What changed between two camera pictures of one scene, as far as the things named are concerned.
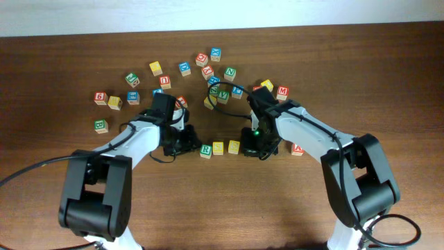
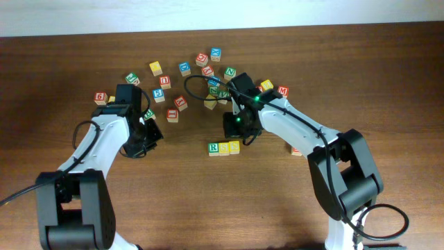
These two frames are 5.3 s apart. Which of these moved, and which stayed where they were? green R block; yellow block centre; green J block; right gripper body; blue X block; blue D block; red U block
Moved: green R block; right gripper body
Stayed: red U block; blue X block; green J block; yellow block centre; blue D block
